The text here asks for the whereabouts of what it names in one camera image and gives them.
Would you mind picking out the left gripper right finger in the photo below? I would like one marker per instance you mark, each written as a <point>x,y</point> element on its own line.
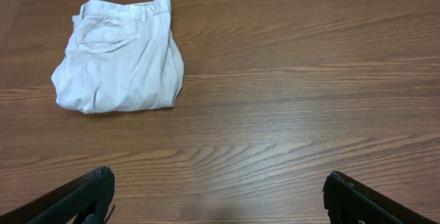
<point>348,201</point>

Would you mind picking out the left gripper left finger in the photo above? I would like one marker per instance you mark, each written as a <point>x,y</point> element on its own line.
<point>85,200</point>

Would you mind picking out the beige khaki shorts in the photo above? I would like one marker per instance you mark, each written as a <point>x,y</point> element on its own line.
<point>120,57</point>

